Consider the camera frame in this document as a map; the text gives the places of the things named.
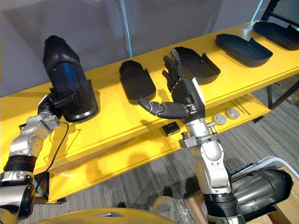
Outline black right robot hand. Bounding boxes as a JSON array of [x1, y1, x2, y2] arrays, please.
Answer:
[[137, 48, 206, 122]]

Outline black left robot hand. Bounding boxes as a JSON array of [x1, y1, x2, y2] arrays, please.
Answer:
[[38, 87, 78, 120]]

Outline black plastic housing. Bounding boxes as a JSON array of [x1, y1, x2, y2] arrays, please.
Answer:
[[42, 35, 100, 124], [215, 33, 274, 69], [174, 46, 221, 86], [253, 21, 299, 51], [230, 168, 294, 223], [119, 60, 157, 105]]

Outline yellow shelf board with recesses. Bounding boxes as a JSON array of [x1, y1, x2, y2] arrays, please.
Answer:
[[47, 92, 272, 203]]

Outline small black box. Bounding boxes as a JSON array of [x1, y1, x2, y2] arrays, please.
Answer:
[[162, 123, 181, 137]]

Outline grey round disc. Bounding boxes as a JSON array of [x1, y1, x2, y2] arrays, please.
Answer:
[[213, 114, 227, 126], [225, 108, 241, 120]]

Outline thin yellow rods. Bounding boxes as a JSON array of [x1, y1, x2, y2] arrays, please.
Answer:
[[230, 98, 252, 115]]

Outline white plastic liner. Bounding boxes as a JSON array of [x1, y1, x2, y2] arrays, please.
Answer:
[[229, 155, 295, 179]]

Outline clear plastic wrap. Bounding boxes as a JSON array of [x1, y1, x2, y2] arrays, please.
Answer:
[[174, 197, 196, 224]]

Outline yellow robot body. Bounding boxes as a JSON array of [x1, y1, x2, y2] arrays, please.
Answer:
[[35, 206, 176, 224]]

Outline dark blue metal rack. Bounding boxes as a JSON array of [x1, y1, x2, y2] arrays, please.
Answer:
[[260, 0, 299, 25]]

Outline brown cardboard box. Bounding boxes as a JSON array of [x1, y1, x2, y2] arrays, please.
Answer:
[[185, 165, 299, 224]]

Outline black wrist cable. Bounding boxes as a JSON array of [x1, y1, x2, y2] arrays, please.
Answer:
[[34, 120, 70, 196]]

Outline black shelf bracket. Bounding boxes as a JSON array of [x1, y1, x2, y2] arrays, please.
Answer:
[[34, 171, 67, 205]]

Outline pale blue hanging cable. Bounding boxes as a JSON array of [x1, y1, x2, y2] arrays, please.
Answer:
[[250, 0, 267, 23], [120, 0, 134, 58]]

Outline black shelf frame leg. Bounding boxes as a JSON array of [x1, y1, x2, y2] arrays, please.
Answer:
[[267, 78, 299, 110]]

